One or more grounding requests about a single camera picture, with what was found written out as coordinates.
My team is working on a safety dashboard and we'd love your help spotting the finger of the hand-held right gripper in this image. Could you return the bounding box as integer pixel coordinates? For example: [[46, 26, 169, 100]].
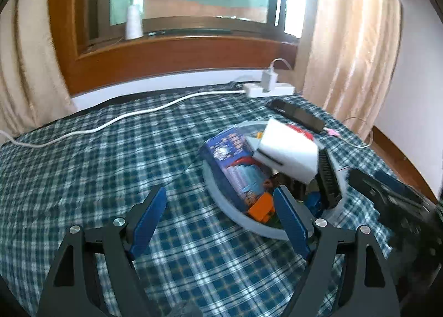
[[348, 169, 426, 214]]

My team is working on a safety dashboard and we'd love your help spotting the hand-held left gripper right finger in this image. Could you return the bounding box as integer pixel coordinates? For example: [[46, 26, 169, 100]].
[[273, 185, 398, 317]]

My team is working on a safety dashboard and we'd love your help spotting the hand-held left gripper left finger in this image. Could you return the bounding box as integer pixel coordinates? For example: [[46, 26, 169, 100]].
[[36, 186, 167, 317]]

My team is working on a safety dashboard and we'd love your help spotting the blue toy brick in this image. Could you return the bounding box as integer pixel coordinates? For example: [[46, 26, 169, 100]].
[[305, 192, 326, 217]]

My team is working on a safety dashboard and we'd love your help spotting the orange toy block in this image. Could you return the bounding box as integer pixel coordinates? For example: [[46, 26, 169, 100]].
[[247, 192, 276, 223]]

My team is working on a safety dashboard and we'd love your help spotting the black comb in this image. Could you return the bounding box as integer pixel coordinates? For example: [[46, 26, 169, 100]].
[[316, 148, 343, 208]]

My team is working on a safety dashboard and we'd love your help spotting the clear plastic bowl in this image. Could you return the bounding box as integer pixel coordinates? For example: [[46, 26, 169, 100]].
[[201, 120, 350, 241]]

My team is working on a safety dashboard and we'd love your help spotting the large white sponge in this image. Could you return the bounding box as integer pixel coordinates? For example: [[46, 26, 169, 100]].
[[252, 118, 320, 185]]

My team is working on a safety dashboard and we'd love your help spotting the blue plaid blanket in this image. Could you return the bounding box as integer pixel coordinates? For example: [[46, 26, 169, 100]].
[[0, 83, 437, 317]]

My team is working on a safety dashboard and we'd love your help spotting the black phone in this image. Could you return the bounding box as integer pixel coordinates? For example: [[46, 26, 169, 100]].
[[266, 98, 326, 133]]

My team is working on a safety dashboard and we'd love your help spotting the white power strip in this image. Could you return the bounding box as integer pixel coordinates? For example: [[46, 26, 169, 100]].
[[242, 82, 295, 98]]

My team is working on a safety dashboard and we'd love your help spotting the white charger plug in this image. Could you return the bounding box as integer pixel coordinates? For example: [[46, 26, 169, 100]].
[[261, 68, 278, 92]]

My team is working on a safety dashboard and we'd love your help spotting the beige curtain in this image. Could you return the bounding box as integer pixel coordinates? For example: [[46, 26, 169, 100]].
[[0, 0, 77, 131], [301, 0, 402, 138]]

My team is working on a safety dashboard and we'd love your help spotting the white thread spool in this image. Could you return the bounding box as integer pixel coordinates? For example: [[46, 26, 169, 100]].
[[125, 6, 143, 40]]

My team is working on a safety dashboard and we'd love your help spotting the pink tipped phone cable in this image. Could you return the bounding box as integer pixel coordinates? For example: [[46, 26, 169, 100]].
[[323, 117, 373, 149]]

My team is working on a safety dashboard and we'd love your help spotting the white power cable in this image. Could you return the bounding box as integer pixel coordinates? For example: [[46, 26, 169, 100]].
[[0, 89, 244, 147]]

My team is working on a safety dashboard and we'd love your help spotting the thin white charger cable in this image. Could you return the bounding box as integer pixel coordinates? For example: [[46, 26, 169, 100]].
[[272, 58, 295, 72]]

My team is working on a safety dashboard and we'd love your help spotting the wooden window frame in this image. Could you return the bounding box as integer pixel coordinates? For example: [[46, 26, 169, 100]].
[[48, 0, 300, 96]]

